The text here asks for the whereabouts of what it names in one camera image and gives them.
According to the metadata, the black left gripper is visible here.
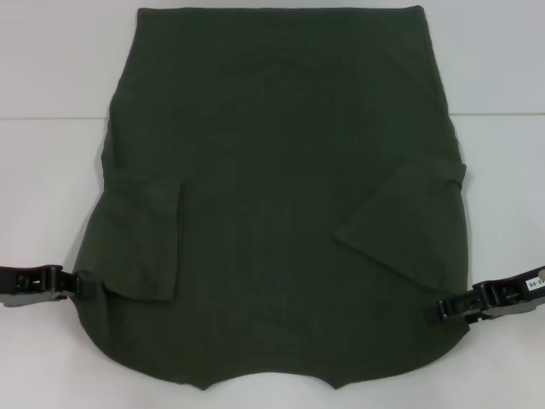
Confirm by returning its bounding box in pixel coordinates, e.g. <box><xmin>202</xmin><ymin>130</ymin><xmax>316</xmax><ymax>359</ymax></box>
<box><xmin>0</xmin><ymin>263</ymin><xmax>97</xmax><ymax>308</ymax></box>

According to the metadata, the dark green t-shirt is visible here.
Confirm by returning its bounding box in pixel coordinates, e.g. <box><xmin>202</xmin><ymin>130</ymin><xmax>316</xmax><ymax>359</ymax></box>
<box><xmin>72</xmin><ymin>4</ymin><xmax>473</xmax><ymax>380</ymax></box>

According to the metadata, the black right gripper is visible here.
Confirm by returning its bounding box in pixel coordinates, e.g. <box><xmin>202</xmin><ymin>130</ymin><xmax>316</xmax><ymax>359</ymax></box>
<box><xmin>423</xmin><ymin>264</ymin><xmax>545</xmax><ymax>327</ymax></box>

